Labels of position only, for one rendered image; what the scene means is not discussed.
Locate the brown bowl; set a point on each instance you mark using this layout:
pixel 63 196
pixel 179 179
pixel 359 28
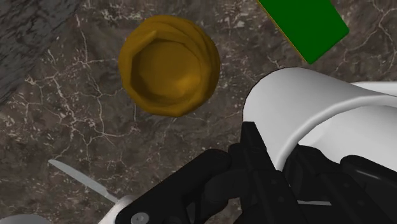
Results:
pixel 169 66

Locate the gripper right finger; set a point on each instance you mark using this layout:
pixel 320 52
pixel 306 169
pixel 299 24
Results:
pixel 363 192

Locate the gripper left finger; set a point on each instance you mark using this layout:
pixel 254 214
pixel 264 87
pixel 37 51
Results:
pixel 173 192

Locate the grey round object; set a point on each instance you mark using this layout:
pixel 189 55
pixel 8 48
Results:
pixel 21 221

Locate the grey knife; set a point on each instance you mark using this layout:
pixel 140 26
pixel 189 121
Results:
pixel 80 178

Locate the green book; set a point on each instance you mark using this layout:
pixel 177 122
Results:
pixel 307 26

